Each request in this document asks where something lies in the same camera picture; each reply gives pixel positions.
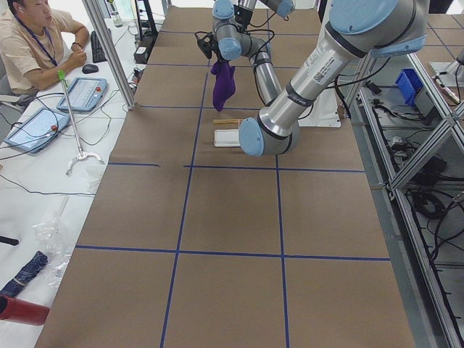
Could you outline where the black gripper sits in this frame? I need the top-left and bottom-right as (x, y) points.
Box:
(196, 31), (218, 59)

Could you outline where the purple towel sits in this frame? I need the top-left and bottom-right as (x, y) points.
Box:
(210, 61), (236, 112)

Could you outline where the left wooden rack rod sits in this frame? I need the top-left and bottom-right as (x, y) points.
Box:
(212, 119), (243, 125)

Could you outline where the white towel rack base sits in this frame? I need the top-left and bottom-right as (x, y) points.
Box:
(213, 129), (240, 148)

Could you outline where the black keyboard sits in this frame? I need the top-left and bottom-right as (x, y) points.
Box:
(90, 31), (107, 63)

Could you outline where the black computer mouse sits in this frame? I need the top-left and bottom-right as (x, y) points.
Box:
(82, 64), (99, 75)

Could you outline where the upper teach pendant tablet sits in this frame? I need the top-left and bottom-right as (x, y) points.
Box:
(61, 77), (108, 113)

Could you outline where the teach pendant tablet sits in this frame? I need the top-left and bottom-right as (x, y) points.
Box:
(4, 107), (70, 154)
(61, 77), (108, 113)

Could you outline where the metal reacher grabber stick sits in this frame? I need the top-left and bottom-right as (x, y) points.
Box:
(57, 70), (104, 175)

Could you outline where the seated man beige shirt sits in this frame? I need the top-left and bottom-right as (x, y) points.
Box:
(1, 1), (89, 94)

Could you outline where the lower teach pendant tablet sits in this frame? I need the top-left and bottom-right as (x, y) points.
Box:
(4, 107), (70, 154)

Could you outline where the brown paper table cover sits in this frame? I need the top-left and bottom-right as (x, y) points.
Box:
(37, 7), (415, 347)

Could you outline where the blue plastic bin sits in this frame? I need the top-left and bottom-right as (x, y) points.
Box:
(395, 68), (423, 107)

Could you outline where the clear plastic wrap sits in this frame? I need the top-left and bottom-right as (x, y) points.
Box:
(33, 210), (74, 289)

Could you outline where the folded dark blue umbrella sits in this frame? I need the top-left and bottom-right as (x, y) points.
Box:
(1, 251), (48, 298)

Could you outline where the red cylinder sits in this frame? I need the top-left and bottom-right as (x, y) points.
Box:
(1, 296), (50, 326)

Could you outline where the aluminium frame post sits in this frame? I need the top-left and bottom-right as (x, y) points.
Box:
(82, 0), (135, 110)

